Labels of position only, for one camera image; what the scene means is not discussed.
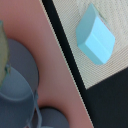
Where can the woven beige placemat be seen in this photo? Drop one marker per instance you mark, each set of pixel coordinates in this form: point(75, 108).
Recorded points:
point(115, 13)

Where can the large grey pot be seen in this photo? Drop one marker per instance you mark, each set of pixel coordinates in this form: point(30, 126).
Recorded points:
point(18, 88)

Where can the small grey pot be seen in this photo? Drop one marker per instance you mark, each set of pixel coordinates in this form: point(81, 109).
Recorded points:
point(53, 118)

